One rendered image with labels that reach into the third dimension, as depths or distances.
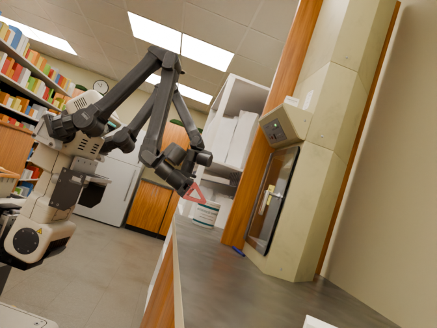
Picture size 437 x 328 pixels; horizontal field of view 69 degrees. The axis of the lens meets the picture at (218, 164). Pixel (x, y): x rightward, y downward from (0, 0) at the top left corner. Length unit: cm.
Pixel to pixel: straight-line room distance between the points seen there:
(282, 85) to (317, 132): 46
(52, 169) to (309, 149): 102
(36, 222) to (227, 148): 148
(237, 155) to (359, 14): 136
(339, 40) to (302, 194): 56
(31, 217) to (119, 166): 458
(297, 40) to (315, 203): 83
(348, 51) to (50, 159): 123
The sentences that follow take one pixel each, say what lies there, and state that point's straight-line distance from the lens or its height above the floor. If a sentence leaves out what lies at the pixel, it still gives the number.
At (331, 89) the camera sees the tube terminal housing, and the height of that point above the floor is 161.
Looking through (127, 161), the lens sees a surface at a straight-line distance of 598.
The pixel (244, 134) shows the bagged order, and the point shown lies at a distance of 239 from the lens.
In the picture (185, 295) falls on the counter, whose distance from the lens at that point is 65.
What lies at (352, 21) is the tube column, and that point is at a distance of 135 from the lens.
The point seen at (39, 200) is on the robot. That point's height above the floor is 89.
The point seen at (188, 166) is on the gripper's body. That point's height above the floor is 122.
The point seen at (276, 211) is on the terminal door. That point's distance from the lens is 113.
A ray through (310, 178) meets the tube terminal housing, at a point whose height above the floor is 129.
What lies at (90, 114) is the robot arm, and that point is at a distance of 124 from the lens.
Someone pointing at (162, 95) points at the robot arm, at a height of 141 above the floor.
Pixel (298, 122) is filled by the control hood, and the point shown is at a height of 146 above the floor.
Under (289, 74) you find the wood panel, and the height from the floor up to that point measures 177.
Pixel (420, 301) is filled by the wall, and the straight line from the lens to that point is 120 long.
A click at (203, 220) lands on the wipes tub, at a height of 98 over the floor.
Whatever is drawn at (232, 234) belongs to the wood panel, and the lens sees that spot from 146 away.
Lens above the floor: 114
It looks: 5 degrees up
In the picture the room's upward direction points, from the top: 19 degrees clockwise
